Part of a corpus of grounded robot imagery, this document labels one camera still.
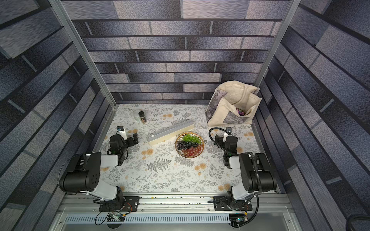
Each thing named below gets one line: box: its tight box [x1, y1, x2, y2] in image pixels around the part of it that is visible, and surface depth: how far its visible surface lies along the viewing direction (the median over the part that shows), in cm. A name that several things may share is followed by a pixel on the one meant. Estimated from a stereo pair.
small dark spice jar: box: [138, 111, 147, 124], surface depth 105 cm
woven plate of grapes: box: [174, 131, 205, 159], surface depth 94 cm
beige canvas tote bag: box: [205, 80, 263, 127], surface depth 97 cm
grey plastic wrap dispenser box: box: [146, 119, 195, 146], surface depth 99 cm
